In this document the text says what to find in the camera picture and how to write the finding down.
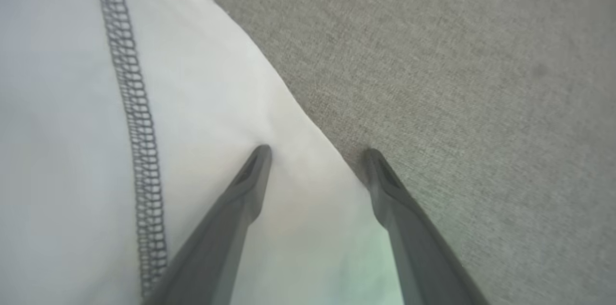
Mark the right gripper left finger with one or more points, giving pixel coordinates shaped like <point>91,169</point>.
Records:
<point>216,257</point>

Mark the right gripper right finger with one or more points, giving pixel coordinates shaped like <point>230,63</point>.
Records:
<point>423,266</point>

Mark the white garment with grey stitching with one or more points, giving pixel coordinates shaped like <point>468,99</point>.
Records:
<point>62,127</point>

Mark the grey fabric sofa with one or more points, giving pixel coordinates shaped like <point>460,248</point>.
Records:
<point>481,103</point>

